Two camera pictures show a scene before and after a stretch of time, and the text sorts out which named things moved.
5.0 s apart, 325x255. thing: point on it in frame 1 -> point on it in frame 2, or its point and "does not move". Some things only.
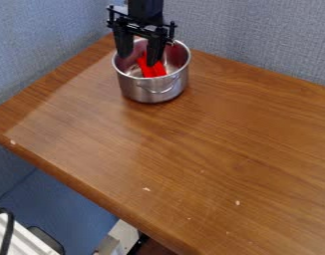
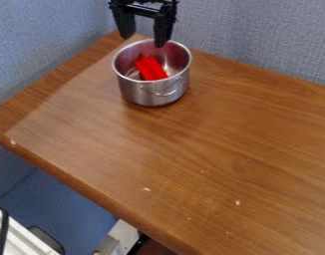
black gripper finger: [124, 42] -> [125, 21]
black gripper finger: [155, 49] -> [161, 28]
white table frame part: [120, 240] does not move
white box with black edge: [28, 240] does not move
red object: [151, 71] does not move
